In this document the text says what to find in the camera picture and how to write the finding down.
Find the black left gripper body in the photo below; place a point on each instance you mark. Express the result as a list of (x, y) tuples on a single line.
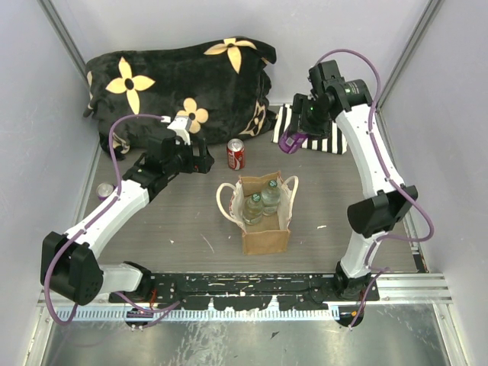
[(179, 164)]

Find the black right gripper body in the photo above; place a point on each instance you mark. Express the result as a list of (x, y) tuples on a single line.
[(311, 120)]

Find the purple can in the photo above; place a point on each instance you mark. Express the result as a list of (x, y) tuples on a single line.
[(104, 191), (290, 142)]

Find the red soda can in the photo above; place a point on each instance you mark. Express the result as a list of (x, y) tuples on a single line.
[(236, 156)]

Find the burlap canvas tote bag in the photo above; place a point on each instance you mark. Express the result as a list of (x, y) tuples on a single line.
[(271, 234)]

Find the glass soda water bottle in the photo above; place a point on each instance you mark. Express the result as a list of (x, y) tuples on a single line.
[(271, 195)]

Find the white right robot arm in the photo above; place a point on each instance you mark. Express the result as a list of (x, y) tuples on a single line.
[(386, 198)]

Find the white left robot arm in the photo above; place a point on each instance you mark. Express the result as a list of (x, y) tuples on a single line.
[(69, 260)]

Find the black white striped cloth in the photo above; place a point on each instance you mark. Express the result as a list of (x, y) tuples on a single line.
[(336, 142)]

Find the black floral plush blanket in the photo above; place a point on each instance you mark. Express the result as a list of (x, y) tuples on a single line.
[(221, 86)]

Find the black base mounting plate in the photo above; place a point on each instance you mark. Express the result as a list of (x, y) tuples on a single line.
[(296, 291)]

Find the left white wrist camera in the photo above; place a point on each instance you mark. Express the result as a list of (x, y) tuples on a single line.
[(181, 125)]

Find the white slotted cable duct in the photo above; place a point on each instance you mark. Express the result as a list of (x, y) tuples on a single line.
[(125, 313)]

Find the aluminium rail frame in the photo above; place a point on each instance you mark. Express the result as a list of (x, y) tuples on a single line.
[(406, 288)]

